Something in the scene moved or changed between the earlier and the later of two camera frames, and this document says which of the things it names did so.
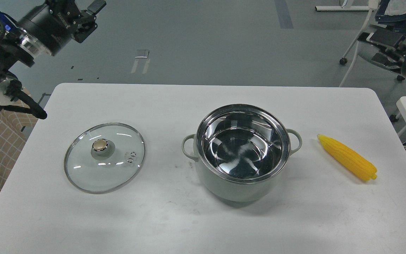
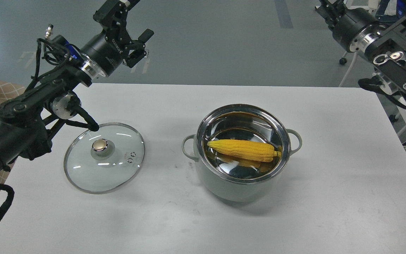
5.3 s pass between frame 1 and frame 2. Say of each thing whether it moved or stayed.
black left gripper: moved
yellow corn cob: moved
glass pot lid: stayed
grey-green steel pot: stayed
